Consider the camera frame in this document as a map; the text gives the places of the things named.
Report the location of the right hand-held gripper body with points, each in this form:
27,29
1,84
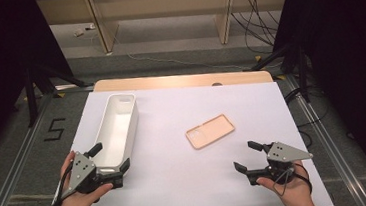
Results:
281,154

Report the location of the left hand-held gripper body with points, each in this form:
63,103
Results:
85,178

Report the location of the white plastic storage bin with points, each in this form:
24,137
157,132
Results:
116,129

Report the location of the peach phone case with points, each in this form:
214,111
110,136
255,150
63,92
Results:
210,131

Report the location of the person's right hand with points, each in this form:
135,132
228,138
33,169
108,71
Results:
296,193

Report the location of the white board sheet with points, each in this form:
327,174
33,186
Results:
178,183

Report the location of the dark table grommet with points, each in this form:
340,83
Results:
217,84

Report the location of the black metal stand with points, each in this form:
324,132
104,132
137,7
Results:
31,96
302,72

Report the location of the light wooden table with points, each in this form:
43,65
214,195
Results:
182,80

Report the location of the small white plug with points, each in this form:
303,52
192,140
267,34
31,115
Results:
78,33

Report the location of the light wooden shelf unit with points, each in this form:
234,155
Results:
162,4

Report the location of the aluminium floor rail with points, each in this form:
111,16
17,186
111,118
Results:
13,171
333,156

